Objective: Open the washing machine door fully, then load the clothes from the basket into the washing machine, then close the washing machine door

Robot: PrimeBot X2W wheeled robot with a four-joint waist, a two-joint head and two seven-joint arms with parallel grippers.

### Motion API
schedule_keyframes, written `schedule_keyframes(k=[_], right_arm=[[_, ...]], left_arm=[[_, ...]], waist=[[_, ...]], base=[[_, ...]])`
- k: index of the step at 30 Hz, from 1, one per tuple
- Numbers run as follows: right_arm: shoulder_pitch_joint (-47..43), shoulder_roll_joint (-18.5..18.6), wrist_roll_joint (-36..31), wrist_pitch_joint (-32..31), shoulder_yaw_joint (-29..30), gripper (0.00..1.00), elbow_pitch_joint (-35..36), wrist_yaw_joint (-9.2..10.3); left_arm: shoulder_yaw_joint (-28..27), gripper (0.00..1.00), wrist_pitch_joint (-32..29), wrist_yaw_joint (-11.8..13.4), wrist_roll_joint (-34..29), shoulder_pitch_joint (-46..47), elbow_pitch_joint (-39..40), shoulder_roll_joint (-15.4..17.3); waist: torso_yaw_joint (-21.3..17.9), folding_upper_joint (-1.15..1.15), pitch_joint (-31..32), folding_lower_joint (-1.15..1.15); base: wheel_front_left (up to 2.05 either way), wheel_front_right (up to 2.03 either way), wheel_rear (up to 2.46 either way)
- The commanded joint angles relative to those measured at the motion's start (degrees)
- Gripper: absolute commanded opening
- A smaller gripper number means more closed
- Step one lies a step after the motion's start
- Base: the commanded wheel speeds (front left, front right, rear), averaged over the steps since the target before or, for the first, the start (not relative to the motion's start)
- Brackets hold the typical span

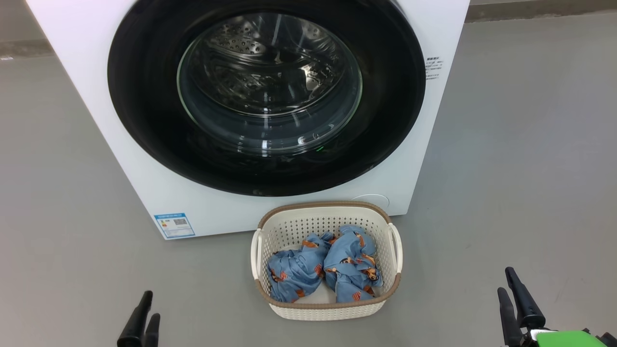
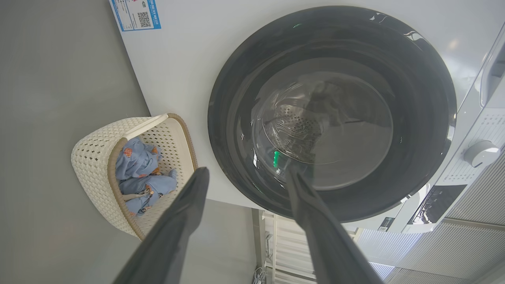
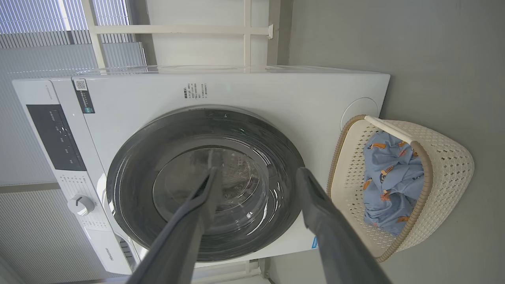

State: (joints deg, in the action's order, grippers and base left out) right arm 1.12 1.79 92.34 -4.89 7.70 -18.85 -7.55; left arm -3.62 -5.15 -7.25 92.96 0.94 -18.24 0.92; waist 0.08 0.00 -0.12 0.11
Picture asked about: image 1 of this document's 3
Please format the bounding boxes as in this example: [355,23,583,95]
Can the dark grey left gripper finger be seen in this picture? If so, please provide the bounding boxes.
[117,291,153,347]
[144,313,161,347]

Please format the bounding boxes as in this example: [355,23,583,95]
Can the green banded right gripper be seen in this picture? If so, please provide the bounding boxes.
[497,267,609,347]

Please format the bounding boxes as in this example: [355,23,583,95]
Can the blue orange printed garment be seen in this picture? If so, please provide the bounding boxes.
[267,233,335,303]
[323,225,385,303]

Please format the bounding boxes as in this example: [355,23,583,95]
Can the grey washing machine door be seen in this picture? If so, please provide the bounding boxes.
[107,0,427,197]

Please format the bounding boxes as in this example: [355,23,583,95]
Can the white front-load washing machine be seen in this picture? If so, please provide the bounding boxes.
[25,0,470,240]

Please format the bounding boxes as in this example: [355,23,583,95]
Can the blue energy label sticker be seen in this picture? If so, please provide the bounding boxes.
[154,213,196,240]

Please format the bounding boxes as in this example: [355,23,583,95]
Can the cream perforated laundry basket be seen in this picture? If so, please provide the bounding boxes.
[250,201,403,321]

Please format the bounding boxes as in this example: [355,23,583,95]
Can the round white filter cover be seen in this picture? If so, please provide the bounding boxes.
[350,194,390,207]

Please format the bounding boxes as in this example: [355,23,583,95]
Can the small printed text sticker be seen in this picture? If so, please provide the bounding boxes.
[425,56,443,80]

